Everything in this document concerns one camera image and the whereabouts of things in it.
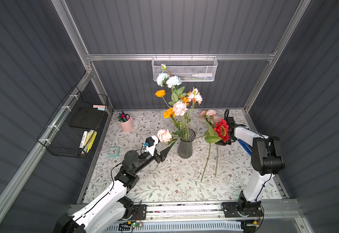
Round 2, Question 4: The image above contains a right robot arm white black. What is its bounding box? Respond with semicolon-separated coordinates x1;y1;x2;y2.
215;109;285;217

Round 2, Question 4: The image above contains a small teal clock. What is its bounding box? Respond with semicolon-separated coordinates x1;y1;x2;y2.
108;147;120;158

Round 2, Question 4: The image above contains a pink peony stem with bud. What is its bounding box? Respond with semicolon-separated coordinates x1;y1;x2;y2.
200;109;218;181

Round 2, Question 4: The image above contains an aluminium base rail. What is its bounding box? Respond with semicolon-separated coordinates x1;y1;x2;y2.
131;199;303;223

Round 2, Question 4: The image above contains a floral table mat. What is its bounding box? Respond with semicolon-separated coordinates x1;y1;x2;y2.
82;110;254;203

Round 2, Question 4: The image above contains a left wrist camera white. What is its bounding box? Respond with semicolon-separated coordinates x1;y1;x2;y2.
142;136;159;157

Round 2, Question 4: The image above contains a dark glass ribbed vase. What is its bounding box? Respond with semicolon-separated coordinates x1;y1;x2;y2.
177;129;196;159

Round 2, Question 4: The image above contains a small pink flower spray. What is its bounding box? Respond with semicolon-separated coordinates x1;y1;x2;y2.
170;88;203;141

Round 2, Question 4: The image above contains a red gerbera flower stem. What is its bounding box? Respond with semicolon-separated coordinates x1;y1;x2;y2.
198;118;230;142

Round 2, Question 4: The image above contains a light blue flower stem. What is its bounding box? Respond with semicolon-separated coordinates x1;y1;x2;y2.
156;64;186;103

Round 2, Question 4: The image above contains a pink pen cup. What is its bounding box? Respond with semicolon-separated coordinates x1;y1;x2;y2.
117;111;134;133

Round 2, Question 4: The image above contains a yellow highlighter in basket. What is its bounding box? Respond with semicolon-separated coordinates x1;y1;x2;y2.
83;130;97;154

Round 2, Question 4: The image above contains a blue stapler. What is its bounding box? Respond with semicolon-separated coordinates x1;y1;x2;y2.
237;139;252;156

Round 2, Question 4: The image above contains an orange flower stem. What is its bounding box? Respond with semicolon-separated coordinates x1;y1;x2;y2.
155;90;189;118

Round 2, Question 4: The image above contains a white marker in mesh basket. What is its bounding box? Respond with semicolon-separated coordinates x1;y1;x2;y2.
192;73;214;82

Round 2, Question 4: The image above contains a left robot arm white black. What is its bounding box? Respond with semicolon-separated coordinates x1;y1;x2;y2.
53;145;173;233

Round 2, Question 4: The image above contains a white mesh wall basket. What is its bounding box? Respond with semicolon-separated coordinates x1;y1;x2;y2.
151;55;218;82

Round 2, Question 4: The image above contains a pale pink peony cluster stem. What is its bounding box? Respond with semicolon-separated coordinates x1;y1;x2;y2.
212;115;222;177

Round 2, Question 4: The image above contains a black wire wall basket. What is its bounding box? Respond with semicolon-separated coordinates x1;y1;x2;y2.
37;86;109;159

